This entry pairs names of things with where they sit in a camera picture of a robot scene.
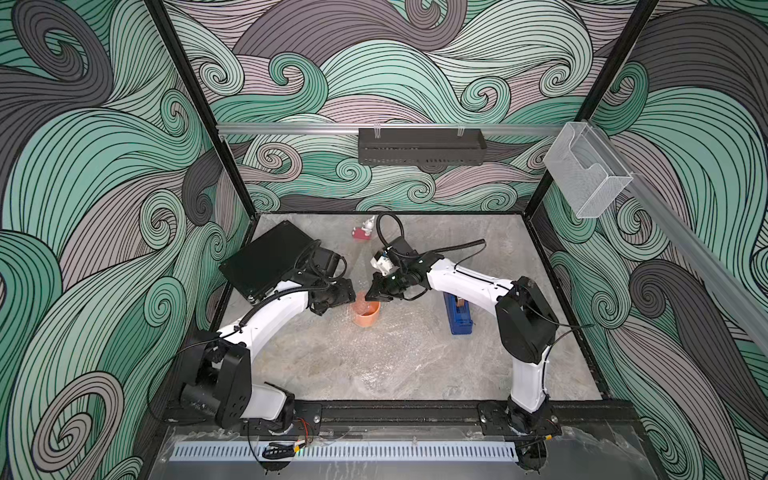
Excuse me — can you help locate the aluminium wall rail back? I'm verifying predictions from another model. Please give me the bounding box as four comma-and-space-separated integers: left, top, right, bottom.
216, 122, 564, 136

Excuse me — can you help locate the aluminium wall rail right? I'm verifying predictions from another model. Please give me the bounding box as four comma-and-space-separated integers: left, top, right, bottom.
589, 124, 767, 352

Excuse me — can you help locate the white bunny on pink base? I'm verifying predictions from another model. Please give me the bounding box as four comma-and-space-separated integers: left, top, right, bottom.
351, 216, 376, 241

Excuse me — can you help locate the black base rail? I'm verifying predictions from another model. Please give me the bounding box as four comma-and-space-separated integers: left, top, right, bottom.
167, 398, 643, 438

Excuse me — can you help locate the white slotted cable duct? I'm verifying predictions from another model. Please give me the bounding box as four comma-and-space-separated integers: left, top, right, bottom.
169, 440, 518, 463

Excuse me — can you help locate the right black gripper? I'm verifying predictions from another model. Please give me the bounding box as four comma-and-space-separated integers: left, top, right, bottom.
363, 267, 411, 301

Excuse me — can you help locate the aluminium wall rail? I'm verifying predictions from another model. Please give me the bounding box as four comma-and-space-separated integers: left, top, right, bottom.
589, 124, 767, 352
216, 122, 564, 136

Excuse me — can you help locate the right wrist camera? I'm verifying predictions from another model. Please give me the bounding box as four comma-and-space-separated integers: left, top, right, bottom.
370, 251, 396, 276

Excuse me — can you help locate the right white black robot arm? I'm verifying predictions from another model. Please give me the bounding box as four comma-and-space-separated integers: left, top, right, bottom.
365, 212, 580, 438

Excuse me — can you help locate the clear acrylic wall holder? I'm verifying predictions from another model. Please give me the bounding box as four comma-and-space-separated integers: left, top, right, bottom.
544, 121, 633, 219

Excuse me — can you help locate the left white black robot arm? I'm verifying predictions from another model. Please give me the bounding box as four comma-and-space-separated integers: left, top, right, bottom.
178, 240, 356, 432

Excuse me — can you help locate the black wall-mounted tray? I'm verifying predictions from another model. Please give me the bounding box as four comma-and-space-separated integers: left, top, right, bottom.
357, 129, 488, 168

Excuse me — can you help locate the black hard case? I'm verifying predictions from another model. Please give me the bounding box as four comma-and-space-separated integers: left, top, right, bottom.
219, 220, 314, 303

